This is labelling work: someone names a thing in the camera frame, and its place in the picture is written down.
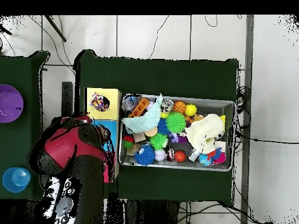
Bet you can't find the green side table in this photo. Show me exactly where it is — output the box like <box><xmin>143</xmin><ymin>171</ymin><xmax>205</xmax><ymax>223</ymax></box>
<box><xmin>0</xmin><ymin>50</ymin><xmax>53</xmax><ymax>201</ymax></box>

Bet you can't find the white colourful spotted cloth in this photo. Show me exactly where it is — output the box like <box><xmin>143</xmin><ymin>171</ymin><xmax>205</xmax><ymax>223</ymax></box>
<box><xmin>89</xmin><ymin>92</ymin><xmax>111</xmax><ymax>112</ymax></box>

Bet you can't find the small orange basketball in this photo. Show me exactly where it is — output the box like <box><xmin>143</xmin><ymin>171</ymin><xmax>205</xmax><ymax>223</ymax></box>
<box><xmin>173</xmin><ymin>100</ymin><xmax>187</xmax><ymax>114</ymax></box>

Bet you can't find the blue bowl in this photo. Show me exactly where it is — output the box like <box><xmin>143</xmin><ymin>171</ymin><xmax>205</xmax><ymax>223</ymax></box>
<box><xmin>2</xmin><ymin>167</ymin><xmax>32</xmax><ymax>194</ymax></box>

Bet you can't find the green spiky ball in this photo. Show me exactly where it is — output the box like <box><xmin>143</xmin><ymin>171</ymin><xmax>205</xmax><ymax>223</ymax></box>
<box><xmin>165</xmin><ymin>111</ymin><xmax>187</xmax><ymax>134</ymax></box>

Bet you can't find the wooden three-hole box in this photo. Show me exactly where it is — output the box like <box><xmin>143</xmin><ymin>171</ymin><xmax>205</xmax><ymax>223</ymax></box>
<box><xmin>84</xmin><ymin>87</ymin><xmax>123</xmax><ymax>184</ymax></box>

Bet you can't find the black floor cable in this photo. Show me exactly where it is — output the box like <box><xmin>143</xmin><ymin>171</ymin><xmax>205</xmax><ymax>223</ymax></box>
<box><xmin>235</xmin><ymin>132</ymin><xmax>299</xmax><ymax>145</ymax></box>

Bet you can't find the red-orange ball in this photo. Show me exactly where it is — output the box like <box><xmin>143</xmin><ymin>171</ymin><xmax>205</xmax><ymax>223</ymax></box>
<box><xmin>175</xmin><ymin>150</ymin><xmax>186</xmax><ymax>163</ymax></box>

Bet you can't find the large blue spiky ball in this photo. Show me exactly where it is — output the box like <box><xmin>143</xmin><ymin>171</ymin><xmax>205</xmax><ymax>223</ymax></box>
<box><xmin>135</xmin><ymin>144</ymin><xmax>156</xmax><ymax>166</ymax></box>

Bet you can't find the cream waffle cloth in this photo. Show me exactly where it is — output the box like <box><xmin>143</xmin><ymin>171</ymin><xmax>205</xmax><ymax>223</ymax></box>
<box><xmin>184</xmin><ymin>114</ymin><xmax>226</xmax><ymax>155</ymax></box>

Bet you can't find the mint green waffle cloth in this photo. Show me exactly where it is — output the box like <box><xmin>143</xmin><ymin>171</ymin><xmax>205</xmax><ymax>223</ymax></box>
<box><xmin>122</xmin><ymin>94</ymin><xmax>164</xmax><ymax>135</ymax></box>

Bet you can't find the yellow ball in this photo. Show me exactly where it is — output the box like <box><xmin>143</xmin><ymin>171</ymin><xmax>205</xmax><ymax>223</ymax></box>
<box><xmin>185</xmin><ymin>104</ymin><xmax>197</xmax><ymax>117</ymax></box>

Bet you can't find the clear mesh bin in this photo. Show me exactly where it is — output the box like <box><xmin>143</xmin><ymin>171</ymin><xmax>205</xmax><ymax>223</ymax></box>
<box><xmin>118</xmin><ymin>94</ymin><xmax>235</xmax><ymax>173</ymax></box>

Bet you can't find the silver drink can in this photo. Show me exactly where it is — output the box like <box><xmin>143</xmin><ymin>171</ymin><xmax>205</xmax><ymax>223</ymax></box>
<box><xmin>161</xmin><ymin>99</ymin><xmax>175</xmax><ymax>113</ymax></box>

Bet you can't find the round wooden disc toy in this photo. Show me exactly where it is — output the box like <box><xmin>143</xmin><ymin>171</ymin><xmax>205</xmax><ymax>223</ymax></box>
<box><xmin>144</xmin><ymin>127</ymin><xmax>158</xmax><ymax>138</ymax></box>

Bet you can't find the purple bowl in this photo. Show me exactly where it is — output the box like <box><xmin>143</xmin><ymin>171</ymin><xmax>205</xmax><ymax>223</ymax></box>
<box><xmin>0</xmin><ymin>84</ymin><xmax>24</xmax><ymax>124</ymax></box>

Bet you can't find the black panel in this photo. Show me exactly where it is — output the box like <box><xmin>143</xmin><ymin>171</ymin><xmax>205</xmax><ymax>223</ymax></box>
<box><xmin>61</xmin><ymin>81</ymin><xmax>74</xmax><ymax>120</ymax></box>

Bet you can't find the black rod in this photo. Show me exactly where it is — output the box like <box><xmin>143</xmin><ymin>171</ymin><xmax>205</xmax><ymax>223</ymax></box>
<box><xmin>44</xmin><ymin>15</ymin><xmax>67</xmax><ymax>43</ymax></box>

